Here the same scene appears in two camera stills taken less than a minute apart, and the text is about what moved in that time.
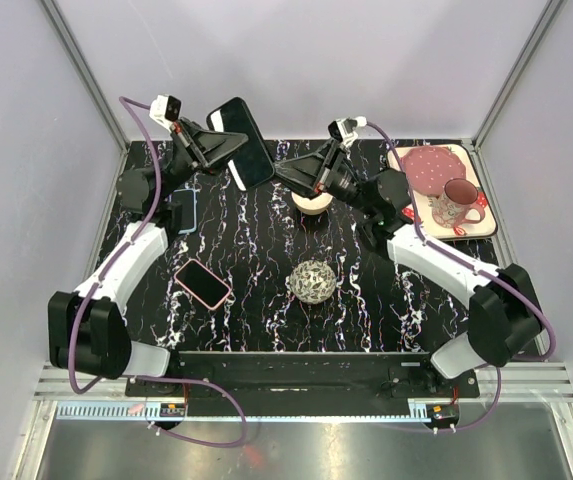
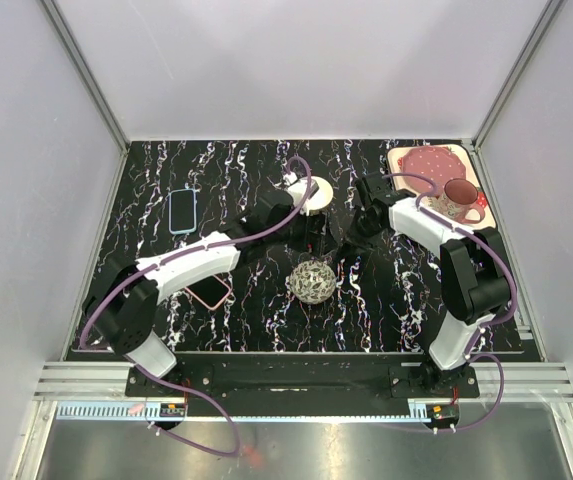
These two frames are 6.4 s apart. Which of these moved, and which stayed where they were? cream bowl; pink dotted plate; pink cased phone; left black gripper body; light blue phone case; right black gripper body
Moved: left black gripper body; right black gripper body
Stayed: pink dotted plate; cream bowl; light blue phone case; pink cased phone
